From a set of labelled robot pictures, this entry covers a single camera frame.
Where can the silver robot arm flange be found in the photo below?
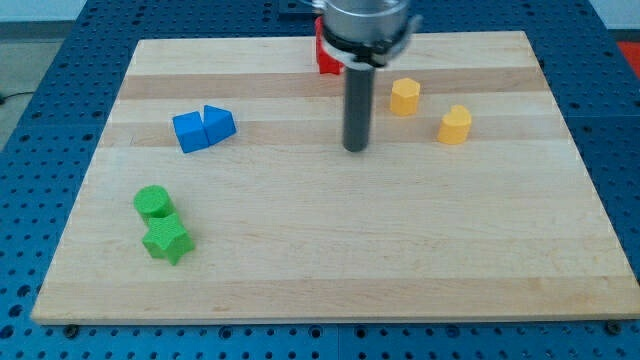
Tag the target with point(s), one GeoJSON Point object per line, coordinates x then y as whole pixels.
{"type": "Point", "coordinates": [366, 34]}

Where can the yellow hexagon block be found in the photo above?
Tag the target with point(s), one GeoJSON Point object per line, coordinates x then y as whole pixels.
{"type": "Point", "coordinates": [405, 94]}

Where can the yellow heart block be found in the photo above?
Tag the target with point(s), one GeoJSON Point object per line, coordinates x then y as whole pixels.
{"type": "Point", "coordinates": [455, 126]}

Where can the wooden board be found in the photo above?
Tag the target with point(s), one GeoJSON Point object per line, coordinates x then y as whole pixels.
{"type": "Point", "coordinates": [289, 227]}

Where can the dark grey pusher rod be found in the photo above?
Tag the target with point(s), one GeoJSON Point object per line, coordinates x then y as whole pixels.
{"type": "Point", "coordinates": [358, 105]}

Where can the red block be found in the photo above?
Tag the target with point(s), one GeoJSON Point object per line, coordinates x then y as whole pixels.
{"type": "Point", "coordinates": [326, 63]}

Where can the blue triangle block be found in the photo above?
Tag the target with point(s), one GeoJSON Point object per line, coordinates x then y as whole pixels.
{"type": "Point", "coordinates": [218, 124]}

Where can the blue cube block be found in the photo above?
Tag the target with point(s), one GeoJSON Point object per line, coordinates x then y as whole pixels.
{"type": "Point", "coordinates": [190, 132]}

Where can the green star block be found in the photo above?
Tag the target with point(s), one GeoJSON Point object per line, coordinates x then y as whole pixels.
{"type": "Point", "coordinates": [167, 238]}

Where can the green cylinder block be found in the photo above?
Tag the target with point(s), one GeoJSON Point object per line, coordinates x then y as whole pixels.
{"type": "Point", "coordinates": [153, 201]}

